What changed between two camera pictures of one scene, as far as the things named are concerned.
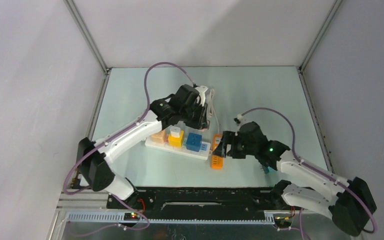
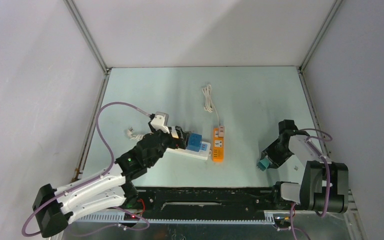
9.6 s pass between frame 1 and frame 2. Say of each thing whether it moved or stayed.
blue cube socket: stayed
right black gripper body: moved
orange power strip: moved
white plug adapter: stayed
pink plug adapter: moved
